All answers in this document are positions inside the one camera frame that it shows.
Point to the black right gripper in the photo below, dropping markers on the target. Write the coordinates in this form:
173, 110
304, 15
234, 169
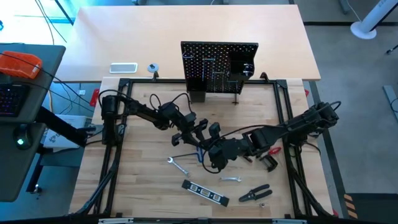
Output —
227, 149

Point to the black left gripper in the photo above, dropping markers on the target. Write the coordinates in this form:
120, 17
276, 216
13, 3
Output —
191, 123

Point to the large chrome combination wrench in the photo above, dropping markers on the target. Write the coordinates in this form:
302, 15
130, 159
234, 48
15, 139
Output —
178, 167

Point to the small chrome combination wrench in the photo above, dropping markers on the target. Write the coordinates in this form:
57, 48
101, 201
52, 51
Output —
230, 179

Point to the black torpedo level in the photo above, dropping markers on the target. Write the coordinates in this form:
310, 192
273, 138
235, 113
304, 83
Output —
205, 193

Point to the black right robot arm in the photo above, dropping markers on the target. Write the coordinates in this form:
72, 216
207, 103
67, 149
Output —
280, 132

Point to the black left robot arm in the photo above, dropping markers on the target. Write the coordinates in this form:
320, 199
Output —
140, 113

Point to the black C-clamp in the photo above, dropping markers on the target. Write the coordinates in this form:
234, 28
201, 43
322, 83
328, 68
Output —
270, 163

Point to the wide black pegboard bin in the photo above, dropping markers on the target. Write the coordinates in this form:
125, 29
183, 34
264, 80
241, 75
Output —
237, 67

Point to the metal loop pegboard hook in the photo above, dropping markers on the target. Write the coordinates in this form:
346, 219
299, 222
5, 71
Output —
188, 56

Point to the grey round disc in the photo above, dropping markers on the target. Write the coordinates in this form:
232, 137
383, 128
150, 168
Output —
153, 68

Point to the black metal pegboard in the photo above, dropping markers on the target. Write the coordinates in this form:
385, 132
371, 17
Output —
214, 51

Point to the white rectangular device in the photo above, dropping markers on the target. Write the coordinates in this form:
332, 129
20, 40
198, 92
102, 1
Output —
123, 68

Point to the red table clamp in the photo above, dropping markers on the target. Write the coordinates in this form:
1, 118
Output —
94, 98
307, 93
335, 213

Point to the light wood desk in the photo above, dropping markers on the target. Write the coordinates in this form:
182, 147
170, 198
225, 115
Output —
140, 37

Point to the small white item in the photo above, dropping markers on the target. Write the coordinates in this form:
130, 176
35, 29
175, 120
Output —
82, 92

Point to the white cardboard box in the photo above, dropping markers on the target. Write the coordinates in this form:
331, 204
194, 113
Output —
74, 119

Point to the black diagonal support bar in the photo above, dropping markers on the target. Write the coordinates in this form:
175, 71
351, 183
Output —
62, 127

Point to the yellow black hazard tape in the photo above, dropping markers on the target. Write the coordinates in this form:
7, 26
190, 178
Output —
349, 205

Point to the black computer mouse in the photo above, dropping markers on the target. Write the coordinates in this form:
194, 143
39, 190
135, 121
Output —
23, 137

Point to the black keyboard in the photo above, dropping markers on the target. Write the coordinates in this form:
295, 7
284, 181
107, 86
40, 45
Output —
12, 99

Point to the dark grey side desk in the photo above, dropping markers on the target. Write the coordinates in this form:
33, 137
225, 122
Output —
9, 171

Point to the orange plastic case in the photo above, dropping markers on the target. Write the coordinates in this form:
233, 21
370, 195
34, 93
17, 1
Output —
18, 65

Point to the white standing fan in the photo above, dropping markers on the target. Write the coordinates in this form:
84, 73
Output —
362, 31

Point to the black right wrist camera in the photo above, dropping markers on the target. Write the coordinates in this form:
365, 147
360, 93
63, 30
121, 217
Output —
215, 129

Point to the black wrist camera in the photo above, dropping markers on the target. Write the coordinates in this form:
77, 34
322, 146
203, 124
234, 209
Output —
169, 110
215, 129

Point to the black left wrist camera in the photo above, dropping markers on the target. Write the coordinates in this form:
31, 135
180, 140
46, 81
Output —
169, 110

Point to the black aluminium table frame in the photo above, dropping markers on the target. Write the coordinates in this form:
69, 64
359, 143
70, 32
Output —
155, 81

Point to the black frame clamp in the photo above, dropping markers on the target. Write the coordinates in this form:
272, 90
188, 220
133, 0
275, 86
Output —
155, 76
264, 77

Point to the silver metal bracket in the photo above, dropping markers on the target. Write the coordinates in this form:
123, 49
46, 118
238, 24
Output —
289, 221
115, 221

